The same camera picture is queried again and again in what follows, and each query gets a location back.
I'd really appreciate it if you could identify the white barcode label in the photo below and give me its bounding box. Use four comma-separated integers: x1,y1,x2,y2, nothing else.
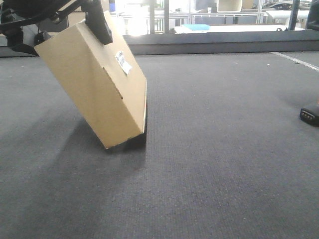
115,51,132,75

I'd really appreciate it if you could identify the brown cardboard package box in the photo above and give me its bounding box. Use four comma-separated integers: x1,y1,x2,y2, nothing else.
35,11,147,148

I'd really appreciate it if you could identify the dark conveyor side rail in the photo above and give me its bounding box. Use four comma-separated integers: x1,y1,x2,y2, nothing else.
0,29,319,58

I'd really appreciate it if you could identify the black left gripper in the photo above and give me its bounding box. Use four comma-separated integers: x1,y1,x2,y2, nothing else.
0,0,113,56

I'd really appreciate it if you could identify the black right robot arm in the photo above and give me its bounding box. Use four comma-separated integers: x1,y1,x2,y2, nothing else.
3,0,319,55

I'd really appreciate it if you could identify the white work table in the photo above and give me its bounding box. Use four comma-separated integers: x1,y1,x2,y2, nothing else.
174,24,306,34

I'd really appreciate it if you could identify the blue foam pad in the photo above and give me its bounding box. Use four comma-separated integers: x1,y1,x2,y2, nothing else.
182,24,210,31

